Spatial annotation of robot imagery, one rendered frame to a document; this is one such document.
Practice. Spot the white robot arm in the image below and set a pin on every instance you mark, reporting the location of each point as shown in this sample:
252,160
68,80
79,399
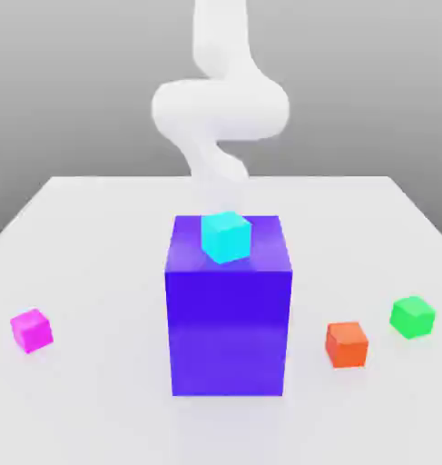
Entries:
220,105

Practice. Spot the small cyan cube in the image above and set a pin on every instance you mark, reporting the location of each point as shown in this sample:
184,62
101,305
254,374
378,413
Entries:
226,238

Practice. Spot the small orange cube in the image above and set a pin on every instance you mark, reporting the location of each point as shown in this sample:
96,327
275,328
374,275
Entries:
347,345

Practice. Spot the small green cube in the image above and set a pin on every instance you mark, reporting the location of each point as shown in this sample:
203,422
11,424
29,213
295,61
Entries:
412,316

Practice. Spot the small magenta cube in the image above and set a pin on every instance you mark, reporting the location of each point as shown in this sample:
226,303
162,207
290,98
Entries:
31,330

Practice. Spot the large blue box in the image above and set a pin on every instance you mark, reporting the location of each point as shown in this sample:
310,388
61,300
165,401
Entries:
227,327

